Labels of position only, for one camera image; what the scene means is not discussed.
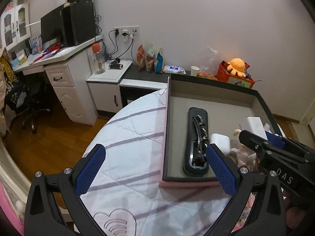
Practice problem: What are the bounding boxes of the clear plastic bag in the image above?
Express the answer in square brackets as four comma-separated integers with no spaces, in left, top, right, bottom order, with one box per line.
[196,46,221,79]

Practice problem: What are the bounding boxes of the white earbuds case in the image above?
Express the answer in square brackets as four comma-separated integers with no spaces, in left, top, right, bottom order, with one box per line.
[210,133,231,156]

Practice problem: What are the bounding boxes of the black office chair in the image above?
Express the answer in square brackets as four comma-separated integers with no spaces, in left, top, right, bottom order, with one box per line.
[4,75,51,134]

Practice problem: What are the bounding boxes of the black computer tower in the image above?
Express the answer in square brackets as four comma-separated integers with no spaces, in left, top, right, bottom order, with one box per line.
[61,2,96,47]

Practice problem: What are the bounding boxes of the white glass door cabinet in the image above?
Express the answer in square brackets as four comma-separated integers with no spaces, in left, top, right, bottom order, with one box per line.
[1,3,31,50]

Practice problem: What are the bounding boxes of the orange lid water bottle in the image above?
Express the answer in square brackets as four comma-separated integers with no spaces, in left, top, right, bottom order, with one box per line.
[92,43,105,74]

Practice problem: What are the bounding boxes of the black low shelf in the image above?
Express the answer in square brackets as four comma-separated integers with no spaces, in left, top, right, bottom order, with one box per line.
[119,64,171,107]

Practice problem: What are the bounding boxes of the red cartoon storage crate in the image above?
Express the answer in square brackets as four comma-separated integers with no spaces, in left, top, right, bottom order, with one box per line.
[216,61,256,89]

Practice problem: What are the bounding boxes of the snack bags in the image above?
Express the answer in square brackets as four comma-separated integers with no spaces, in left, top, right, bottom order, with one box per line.
[136,45,164,74]

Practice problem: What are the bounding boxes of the white low cabinet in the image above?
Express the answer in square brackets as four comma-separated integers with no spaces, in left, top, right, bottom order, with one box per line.
[86,60,132,113]

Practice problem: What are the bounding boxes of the black remote control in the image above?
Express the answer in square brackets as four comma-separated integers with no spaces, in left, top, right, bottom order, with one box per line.
[183,107,209,177]

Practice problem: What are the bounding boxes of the wall power outlet strip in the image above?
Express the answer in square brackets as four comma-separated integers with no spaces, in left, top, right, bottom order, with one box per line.
[113,26,140,36]

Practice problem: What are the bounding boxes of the white desk with drawers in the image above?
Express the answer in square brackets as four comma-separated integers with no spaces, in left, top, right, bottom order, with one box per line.
[13,36,103,125]

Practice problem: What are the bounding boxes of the pink pig doll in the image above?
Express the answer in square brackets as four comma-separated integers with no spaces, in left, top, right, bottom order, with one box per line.
[227,129,258,172]

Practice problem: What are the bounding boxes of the black computer monitor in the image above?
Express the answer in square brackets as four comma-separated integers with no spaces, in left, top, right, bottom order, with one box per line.
[41,5,64,43]

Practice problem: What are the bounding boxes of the white paper cup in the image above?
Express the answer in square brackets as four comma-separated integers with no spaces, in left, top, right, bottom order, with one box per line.
[191,65,200,77]

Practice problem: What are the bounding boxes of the orange octopus plush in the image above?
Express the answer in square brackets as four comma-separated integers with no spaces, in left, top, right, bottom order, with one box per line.
[226,58,246,78]

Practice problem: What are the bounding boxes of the striped white tablecloth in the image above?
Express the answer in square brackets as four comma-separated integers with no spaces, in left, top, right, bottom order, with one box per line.
[81,89,229,235]

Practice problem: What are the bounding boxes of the black beaded hair clip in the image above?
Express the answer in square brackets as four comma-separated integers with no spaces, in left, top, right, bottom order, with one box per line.
[192,115,208,167]

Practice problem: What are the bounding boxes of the white power adapter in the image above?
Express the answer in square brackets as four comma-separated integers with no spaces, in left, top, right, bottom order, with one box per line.
[239,117,268,140]

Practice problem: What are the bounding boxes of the person's hand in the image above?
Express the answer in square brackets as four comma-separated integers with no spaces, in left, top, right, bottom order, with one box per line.
[283,190,307,230]

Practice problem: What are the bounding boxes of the wet wipes pack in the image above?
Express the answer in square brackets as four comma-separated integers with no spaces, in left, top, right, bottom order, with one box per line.
[163,65,186,75]

